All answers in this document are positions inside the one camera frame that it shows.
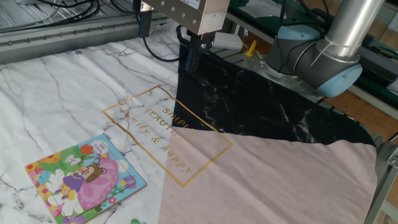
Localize silver Schunk gripper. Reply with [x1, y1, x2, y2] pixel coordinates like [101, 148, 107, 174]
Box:
[140, 0, 231, 73]

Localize colourful fairy puzzle board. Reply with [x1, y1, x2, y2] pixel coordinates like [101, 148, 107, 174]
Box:
[24, 134, 147, 224]

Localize clear plastic bag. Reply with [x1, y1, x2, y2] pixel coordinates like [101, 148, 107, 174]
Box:
[239, 0, 280, 18]

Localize marble pink black tablecloth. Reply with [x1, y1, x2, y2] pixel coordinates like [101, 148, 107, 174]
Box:
[0, 23, 379, 224]

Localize small yellow plastic handle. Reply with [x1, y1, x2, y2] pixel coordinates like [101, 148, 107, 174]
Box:
[245, 40, 257, 57]

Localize black loose cable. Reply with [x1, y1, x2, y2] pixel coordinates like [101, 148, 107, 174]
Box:
[138, 11, 192, 62]

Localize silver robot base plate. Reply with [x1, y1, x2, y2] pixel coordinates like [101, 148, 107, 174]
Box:
[242, 51, 324, 102]

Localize black cable bundle behind rail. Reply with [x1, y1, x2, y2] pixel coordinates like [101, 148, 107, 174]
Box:
[0, 0, 102, 34]

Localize long aluminium rail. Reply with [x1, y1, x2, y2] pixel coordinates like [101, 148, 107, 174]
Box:
[0, 12, 175, 65]

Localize aluminium table frame corner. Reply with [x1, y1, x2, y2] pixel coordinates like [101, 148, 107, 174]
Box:
[363, 133, 398, 224]

